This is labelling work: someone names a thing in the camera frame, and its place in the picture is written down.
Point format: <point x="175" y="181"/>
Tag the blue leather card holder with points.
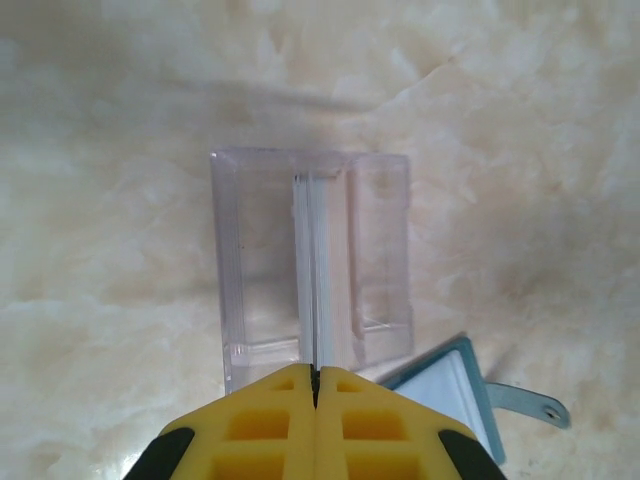
<point x="440" y="390"/>

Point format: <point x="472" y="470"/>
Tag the stack of credit cards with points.
<point x="320" y="275"/>

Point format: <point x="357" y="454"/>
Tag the clear acrylic card box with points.
<point x="260" y="250"/>

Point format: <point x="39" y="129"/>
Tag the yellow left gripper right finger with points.
<point x="375" y="435"/>

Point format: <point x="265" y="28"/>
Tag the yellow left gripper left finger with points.
<point x="260" y="435"/>

